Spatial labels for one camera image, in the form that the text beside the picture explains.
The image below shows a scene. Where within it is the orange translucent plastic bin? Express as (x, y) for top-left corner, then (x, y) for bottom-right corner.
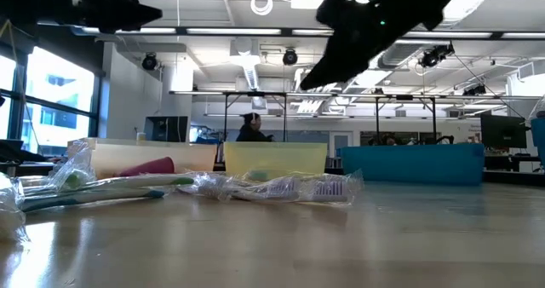
(66, 136), (218, 178)

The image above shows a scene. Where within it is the black monitor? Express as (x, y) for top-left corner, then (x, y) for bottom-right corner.
(143, 115), (190, 144)
(479, 113), (528, 150)

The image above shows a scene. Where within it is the blue plastic bin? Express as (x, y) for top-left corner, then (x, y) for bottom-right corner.
(339, 142), (485, 186)

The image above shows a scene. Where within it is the clear plastic wrap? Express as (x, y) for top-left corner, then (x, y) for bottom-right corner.
(0, 172), (31, 245)

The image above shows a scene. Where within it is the yellow translucent plastic bin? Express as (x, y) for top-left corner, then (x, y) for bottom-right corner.
(223, 141), (329, 179)

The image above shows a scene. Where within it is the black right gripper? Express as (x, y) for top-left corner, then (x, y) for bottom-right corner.
(299, 0), (431, 91)

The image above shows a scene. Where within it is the magenta plastic container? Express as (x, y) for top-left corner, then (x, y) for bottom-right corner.
(114, 156), (176, 178)

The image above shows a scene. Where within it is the white cable coil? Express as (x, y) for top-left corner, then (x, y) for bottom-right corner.
(250, 0), (274, 17)

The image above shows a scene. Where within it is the silver ventilation duct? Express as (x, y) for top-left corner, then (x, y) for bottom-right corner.
(376, 0), (497, 70)

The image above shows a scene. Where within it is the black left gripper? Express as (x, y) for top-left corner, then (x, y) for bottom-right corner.
(63, 0), (164, 34)

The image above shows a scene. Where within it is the black metal stand frame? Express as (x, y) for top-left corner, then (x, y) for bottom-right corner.
(222, 90), (288, 143)
(373, 94), (439, 147)

